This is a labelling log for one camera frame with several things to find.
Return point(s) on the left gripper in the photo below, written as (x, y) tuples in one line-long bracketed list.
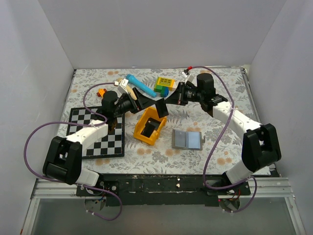
[(142, 102)]

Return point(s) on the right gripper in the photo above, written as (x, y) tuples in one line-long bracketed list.
[(177, 97)]

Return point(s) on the yellow toy bin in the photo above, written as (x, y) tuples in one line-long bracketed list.
[(149, 112)]

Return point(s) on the grey card holder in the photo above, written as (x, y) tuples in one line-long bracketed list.
[(194, 140)]

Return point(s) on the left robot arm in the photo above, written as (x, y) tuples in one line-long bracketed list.
[(64, 157)]

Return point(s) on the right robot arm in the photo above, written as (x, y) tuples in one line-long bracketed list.
[(260, 145)]

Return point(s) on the black card in bin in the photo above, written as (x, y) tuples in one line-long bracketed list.
[(150, 126)]

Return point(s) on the cream wooden pin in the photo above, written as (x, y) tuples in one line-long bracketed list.
[(132, 94)]

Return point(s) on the colourful block house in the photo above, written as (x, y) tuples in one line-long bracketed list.
[(164, 86)]

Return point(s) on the red owl block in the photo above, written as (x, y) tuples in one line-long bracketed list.
[(207, 102)]

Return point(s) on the orange toy car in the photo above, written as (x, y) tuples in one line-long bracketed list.
[(101, 92)]

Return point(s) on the black white chessboard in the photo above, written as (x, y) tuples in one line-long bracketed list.
[(110, 146)]

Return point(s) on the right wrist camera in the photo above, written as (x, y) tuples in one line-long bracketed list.
[(187, 76)]

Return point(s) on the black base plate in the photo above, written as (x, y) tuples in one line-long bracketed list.
[(133, 190)]

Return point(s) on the aluminium frame rail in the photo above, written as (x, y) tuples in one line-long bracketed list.
[(270, 210)]

